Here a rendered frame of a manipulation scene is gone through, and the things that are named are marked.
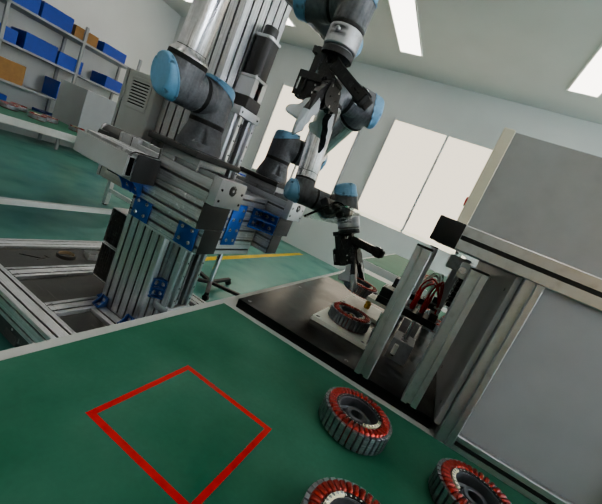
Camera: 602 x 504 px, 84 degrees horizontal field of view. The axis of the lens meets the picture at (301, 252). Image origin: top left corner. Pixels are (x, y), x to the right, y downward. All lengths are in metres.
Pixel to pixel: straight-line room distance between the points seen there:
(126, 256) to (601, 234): 1.56
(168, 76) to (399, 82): 5.34
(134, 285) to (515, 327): 1.39
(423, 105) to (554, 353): 5.49
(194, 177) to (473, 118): 5.15
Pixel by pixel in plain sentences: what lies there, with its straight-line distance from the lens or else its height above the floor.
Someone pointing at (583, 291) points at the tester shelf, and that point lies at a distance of 0.67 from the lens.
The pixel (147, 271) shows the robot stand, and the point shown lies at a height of 0.48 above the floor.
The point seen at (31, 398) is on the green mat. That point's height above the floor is 0.75.
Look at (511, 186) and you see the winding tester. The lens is 0.77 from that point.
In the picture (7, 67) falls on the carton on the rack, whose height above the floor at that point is 0.95.
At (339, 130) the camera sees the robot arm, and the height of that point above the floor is 1.32.
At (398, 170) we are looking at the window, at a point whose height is 1.88.
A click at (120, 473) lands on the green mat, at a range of 0.42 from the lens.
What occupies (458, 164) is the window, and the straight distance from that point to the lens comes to 5.71.
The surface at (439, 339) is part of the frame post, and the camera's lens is 0.68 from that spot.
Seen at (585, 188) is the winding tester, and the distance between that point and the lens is 0.79.
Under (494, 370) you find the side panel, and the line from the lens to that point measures 0.68.
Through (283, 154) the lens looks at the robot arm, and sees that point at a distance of 1.57.
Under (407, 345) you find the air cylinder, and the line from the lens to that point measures 0.86.
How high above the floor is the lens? 1.07
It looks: 10 degrees down
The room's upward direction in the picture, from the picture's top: 23 degrees clockwise
